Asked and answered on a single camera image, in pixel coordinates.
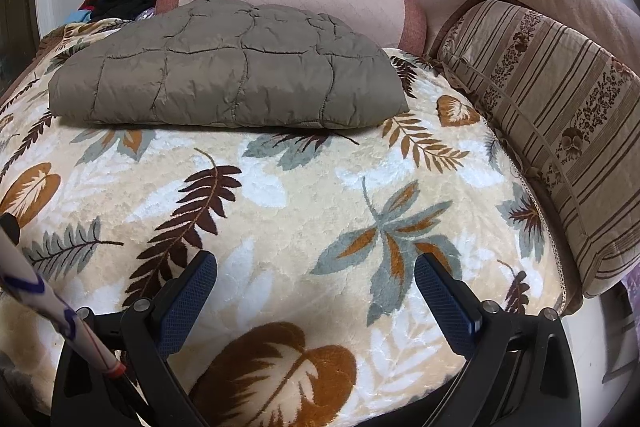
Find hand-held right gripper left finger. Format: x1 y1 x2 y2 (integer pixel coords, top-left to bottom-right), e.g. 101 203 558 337
52 249 219 427

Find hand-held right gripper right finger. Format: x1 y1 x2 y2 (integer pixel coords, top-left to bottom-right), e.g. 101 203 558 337
414 252 584 427

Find khaki quilted jacket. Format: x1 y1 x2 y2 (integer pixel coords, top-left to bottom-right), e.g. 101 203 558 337
48 0 412 130

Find white rod with blue marks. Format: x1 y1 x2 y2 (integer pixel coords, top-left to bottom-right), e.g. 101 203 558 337
0 212 127 378

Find leaf print fleece blanket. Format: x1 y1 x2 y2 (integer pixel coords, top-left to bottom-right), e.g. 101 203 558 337
0 18 571 427

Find striped floral cushion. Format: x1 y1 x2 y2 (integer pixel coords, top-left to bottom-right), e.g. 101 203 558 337
434 0 640 300

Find pink quilted cushion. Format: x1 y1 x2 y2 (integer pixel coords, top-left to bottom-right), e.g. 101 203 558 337
154 0 427 52

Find dark wooden furniture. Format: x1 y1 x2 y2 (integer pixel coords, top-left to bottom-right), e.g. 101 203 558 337
0 0 40 75

